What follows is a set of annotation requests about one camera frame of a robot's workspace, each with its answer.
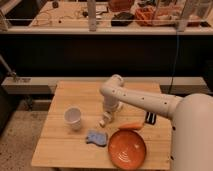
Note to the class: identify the black tray on bench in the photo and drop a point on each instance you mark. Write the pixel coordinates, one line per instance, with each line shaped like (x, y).
(122, 19)

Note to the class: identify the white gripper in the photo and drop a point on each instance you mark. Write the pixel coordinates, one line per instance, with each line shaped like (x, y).
(110, 110)

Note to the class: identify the white bottle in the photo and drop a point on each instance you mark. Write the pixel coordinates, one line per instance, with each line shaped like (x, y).
(108, 117)

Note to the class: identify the metal clamp stand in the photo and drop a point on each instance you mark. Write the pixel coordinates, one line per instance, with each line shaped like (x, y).
(12, 73)

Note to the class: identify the white paper cup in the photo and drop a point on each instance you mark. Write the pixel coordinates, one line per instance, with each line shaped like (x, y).
(72, 116)

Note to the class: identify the orange crate on bench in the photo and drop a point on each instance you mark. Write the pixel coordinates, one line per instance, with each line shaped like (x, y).
(151, 16)

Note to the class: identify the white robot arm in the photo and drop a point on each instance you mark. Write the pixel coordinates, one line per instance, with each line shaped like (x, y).
(191, 120)

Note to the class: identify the black rectangular block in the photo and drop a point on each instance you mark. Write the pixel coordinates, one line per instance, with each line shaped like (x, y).
(150, 118)

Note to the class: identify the orange ceramic bowl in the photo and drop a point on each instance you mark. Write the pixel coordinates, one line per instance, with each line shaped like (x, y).
(127, 150)

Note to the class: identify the orange carrot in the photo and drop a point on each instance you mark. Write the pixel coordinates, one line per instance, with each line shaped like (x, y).
(132, 126)

